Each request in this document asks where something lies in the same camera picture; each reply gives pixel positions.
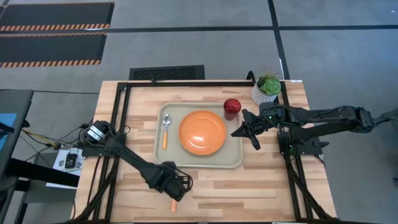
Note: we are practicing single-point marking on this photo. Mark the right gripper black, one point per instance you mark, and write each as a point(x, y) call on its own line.
point(255, 123)

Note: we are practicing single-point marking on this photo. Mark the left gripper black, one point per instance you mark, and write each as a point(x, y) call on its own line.
point(178, 183)

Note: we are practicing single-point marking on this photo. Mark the red translucent cup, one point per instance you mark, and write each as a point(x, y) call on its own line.
point(232, 106)

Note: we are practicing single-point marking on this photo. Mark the orange plate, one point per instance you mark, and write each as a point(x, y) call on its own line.
point(202, 132)

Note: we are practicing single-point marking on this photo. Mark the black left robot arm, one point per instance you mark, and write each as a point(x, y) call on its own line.
point(133, 158)

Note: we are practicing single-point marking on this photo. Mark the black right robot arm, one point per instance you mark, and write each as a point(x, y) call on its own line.
point(326, 115)

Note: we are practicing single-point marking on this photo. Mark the beige plastic tray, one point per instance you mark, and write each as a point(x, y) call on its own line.
point(174, 157)

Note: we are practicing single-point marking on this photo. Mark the succulent in white patterned pot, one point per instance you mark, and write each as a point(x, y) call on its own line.
point(269, 86)

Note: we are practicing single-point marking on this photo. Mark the black floor vent grille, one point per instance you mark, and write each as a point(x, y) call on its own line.
point(166, 73)

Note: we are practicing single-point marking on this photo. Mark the small black electronic device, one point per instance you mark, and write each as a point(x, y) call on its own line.
point(70, 160)

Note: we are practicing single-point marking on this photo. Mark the white paper sheet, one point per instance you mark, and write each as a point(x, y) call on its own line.
point(60, 174)

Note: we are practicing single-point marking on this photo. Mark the dark office desk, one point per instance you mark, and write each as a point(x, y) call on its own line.
point(15, 102)

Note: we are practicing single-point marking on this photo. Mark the black striped floor mat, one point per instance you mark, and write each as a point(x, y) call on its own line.
point(56, 14)
point(49, 48)

